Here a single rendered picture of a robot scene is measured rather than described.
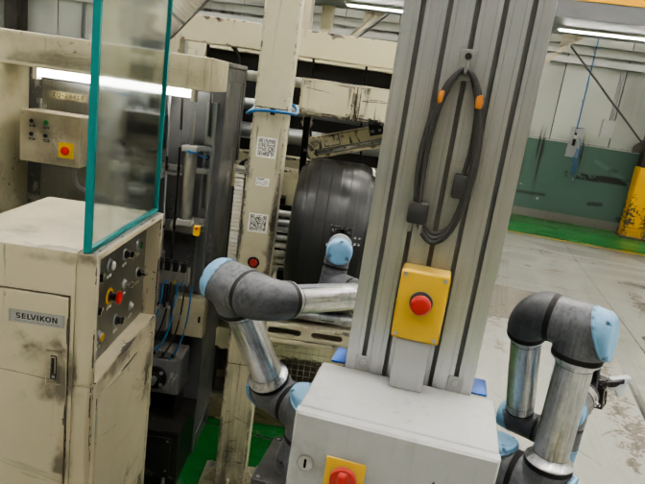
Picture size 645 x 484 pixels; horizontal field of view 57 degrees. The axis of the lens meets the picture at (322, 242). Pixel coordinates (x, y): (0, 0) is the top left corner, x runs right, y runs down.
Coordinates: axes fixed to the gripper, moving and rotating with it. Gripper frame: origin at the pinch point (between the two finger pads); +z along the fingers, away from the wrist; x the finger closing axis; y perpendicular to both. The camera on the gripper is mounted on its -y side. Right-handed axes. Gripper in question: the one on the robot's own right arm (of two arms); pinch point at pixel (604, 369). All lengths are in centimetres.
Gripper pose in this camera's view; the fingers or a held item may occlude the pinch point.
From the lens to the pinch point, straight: 201.5
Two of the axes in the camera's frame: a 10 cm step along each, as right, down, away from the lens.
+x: 7.8, 1.3, -6.1
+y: -0.3, 9.9, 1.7
